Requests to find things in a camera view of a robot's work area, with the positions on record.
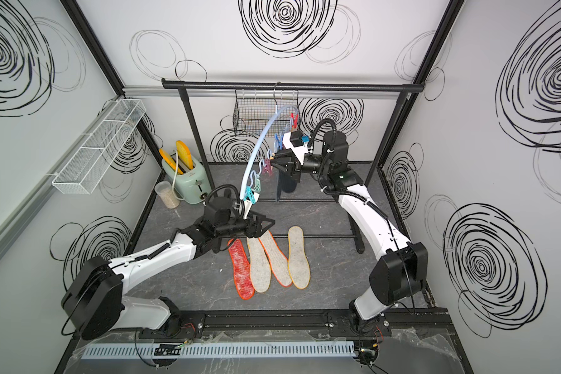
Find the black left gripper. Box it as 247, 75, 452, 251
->
216, 209, 275, 239

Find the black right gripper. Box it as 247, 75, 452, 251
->
268, 150, 331, 185

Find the dark grey felt insole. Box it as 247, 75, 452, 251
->
275, 170, 298, 202

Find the light blue arc hanger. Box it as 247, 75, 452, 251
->
239, 104, 299, 200

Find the white insole orange trim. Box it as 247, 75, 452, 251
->
247, 238, 271, 293
259, 231, 292, 288

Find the red insole orange trim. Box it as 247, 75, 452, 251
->
227, 238, 256, 300

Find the white insole yellow trim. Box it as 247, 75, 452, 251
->
288, 226, 311, 290

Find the black metal clothes rack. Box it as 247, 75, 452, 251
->
161, 79, 425, 258

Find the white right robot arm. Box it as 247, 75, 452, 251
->
271, 130, 429, 321

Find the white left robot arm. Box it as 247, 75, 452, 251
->
61, 196, 275, 341

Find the blue clothespin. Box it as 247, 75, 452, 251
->
274, 133, 284, 152

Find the purple clothespin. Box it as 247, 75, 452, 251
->
260, 158, 272, 175

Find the teal clothespin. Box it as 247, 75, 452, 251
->
244, 185, 257, 204

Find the mint green clothespin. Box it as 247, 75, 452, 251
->
250, 170, 261, 193

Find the red clothespin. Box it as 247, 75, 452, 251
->
290, 113, 299, 130

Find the mint green toaster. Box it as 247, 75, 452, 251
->
161, 159, 212, 205

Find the clear plastic cup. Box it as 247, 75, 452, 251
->
154, 181, 180, 209

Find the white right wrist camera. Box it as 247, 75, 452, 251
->
282, 129, 309, 164

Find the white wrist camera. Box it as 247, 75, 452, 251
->
282, 129, 309, 164
242, 199, 253, 220

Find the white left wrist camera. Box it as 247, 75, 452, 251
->
242, 199, 253, 220

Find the black corrugated cable hose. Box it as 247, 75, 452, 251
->
308, 117, 340, 160

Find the black wire wall basket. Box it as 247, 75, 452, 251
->
232, 97, 299, 137

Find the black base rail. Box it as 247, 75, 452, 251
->
76, 305, 454, 342

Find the grey slotted cable duct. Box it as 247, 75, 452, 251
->
81, 341, 357, 361

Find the aluminium wall rail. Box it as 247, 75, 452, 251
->
124, 87, 399, 100

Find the white wire wall shelf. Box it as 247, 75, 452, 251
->
52, 98, 146, 195

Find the black corner frame post right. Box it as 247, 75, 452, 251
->
374, 0, 464, 168

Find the black corner frame post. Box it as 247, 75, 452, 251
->
59, 0, 161, 163
374, 0, 464, 168

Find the black corner frame post left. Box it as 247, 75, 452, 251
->
59, 0, 161, 163

